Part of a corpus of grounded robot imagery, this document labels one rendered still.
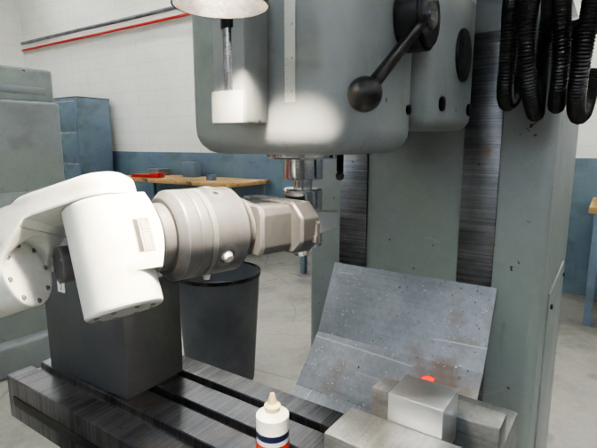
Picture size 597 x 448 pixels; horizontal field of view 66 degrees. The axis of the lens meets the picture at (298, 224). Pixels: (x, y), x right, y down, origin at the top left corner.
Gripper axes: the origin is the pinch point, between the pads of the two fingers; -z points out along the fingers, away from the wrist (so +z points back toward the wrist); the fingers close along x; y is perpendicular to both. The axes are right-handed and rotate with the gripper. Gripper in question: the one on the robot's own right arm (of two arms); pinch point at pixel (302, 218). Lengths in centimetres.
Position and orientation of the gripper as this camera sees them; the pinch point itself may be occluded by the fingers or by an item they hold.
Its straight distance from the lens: 56.1
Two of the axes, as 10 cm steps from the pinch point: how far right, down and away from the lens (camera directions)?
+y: -0.1, 9.9, 1.7
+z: -7.4, 1.0, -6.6
